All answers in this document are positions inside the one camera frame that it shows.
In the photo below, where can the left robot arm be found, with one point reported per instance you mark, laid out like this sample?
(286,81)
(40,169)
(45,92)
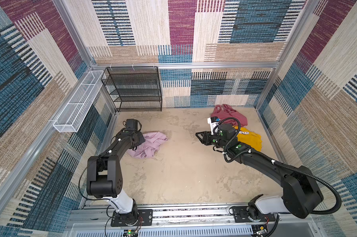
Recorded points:
(105,182)

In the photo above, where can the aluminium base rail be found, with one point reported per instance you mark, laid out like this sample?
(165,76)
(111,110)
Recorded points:
(226,220)

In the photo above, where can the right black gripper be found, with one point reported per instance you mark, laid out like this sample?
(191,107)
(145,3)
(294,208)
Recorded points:
(206,136)

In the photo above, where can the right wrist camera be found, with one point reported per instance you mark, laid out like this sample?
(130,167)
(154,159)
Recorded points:
(214,123)

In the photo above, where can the light lilac cloth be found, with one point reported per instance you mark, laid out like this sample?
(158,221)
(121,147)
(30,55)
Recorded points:
(152,143)

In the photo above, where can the yellow cloth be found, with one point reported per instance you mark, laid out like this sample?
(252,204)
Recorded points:
(250,138)

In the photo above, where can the white wire mesh basket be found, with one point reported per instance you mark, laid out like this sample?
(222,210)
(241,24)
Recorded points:
(77,108)

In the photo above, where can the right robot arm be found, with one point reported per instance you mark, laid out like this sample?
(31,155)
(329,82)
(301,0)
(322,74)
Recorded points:
(301,194)

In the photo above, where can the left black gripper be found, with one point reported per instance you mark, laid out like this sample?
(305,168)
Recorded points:
(141,139)

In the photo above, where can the black wire shelf rack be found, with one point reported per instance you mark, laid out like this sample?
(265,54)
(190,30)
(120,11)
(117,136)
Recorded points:
(134,89)

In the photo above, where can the dark pink cloth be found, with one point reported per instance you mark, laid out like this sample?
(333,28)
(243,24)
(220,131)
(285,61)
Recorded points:
(226,111)

